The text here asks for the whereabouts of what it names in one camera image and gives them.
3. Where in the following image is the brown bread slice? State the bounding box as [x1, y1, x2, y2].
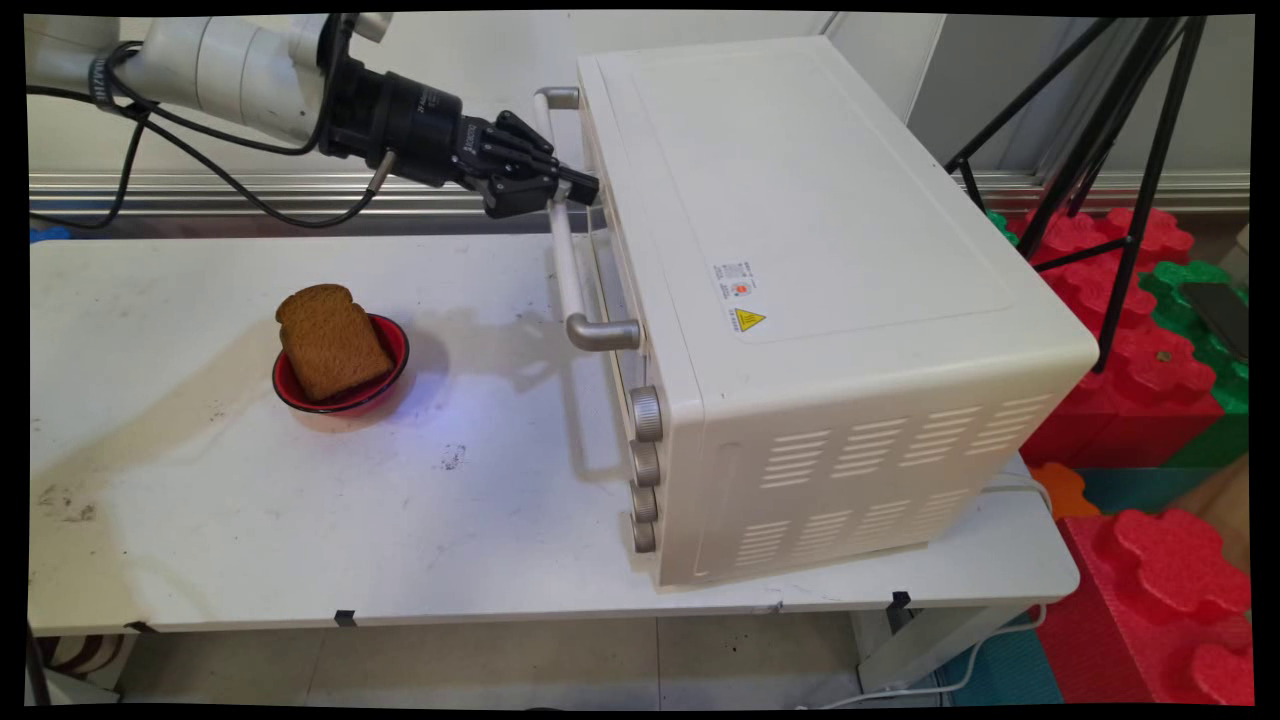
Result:
[276, 284, 395, 403]

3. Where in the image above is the black tripod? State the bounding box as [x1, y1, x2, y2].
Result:
[945, 15, 1209, 374]

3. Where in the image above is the white oven door handle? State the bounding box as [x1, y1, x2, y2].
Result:
[533, 86, 642, 352]

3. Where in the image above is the green foam block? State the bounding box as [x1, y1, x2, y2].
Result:
[1140, 260, 1251, 469]

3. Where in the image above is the white table leg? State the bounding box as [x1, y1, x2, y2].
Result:
[855, 600, 1031, 693]

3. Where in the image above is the teal foam mat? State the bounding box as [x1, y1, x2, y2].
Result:
[935, 615, 1066, 706]

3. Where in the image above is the red foam block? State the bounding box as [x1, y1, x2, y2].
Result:
[1035, 508, 1256, 706]
[1010, 207, 1226, 469]

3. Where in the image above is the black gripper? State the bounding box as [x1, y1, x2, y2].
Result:
[383, 68, 602, 220]

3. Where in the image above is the white power cable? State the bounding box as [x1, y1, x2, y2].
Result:
[800, 473, 1057, 711]

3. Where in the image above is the orange foam piece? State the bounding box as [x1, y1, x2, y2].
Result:
[1030, 462, 1101, 521]

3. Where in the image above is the white toaster oven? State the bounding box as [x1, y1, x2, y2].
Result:
[578, 35, 1102, 589]

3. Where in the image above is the large silver oven knob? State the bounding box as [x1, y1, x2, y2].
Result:
[630, 385, 666, 442]

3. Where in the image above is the aluminium rail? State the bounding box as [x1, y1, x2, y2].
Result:
[28, 170, 1251, 238]

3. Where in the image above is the red bowl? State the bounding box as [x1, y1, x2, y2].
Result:
[272, 313, 411, 415]

